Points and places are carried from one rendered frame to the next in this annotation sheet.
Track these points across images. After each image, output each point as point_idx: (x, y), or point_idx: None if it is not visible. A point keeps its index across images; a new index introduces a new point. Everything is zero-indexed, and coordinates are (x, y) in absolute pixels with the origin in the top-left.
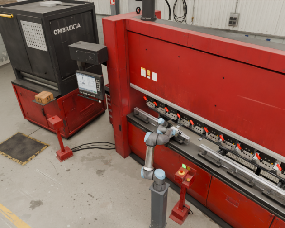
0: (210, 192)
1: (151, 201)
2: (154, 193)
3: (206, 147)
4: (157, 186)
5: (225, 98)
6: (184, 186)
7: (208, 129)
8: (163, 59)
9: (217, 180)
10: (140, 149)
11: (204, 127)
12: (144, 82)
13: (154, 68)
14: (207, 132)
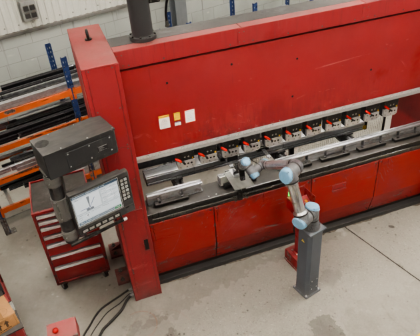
0: None
1: (309, 255)
2: (316, 236)
3: (282, 158)
4: (317, 223)
5: (303, 80)
6: None
7: (288, 130)
8: (203, 82)
9: (319, 179)
10: (187, 249)
11: (286, 131)
12: (168, 137)
13: (188, 103)
14: (287, 136)
